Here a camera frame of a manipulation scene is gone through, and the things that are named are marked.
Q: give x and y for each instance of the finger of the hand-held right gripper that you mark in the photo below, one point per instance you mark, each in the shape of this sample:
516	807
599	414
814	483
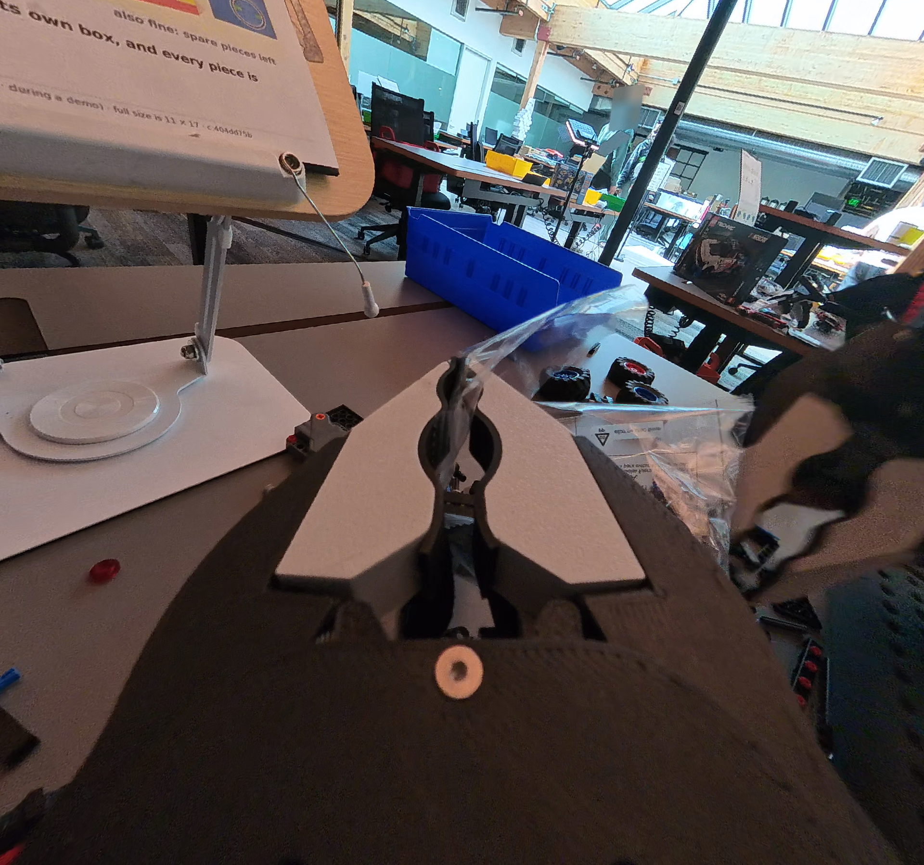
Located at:
838	540
794	439

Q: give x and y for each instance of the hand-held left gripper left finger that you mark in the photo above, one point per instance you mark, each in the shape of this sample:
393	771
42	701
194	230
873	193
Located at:
361	512

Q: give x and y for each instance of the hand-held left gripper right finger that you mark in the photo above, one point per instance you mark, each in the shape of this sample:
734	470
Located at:
571	519

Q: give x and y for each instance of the pile of toy building pieces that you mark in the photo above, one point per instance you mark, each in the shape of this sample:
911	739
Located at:
809	670

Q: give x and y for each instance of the clear plastic bag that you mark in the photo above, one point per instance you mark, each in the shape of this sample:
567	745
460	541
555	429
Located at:
635	360

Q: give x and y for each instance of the grey desk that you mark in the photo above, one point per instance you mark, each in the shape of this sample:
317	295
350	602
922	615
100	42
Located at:
347	346

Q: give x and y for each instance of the grey toy motor block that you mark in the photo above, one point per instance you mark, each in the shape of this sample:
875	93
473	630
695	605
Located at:
321	432

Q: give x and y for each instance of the black toy wheel red rim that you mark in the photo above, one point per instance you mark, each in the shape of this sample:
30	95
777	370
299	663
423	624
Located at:
637	375

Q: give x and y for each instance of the wooden table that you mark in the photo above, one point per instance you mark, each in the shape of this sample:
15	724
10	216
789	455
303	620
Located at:
693	295
462	165

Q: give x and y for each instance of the dark cardboard box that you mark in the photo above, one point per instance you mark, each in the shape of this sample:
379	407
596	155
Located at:
726	259

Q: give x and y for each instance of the small red round stud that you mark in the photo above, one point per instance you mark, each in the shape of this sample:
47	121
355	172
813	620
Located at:
104	571

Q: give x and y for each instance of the blue storage bin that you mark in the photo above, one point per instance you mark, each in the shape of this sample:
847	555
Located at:
491	266

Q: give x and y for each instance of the white tipped thin rod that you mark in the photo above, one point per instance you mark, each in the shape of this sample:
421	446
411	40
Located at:
335	237

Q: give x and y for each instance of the black pole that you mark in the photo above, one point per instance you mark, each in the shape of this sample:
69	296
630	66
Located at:
686	86

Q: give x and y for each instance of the yellow bins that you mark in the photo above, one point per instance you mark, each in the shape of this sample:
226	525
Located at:
506	164

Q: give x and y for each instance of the red black office chair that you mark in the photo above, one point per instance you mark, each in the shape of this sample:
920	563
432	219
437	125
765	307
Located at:
397	129

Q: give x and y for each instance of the black blue toy connector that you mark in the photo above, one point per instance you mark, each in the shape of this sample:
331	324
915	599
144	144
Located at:
15	735

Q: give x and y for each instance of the instruction sheet wooden board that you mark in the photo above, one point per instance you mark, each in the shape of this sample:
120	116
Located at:
130	71

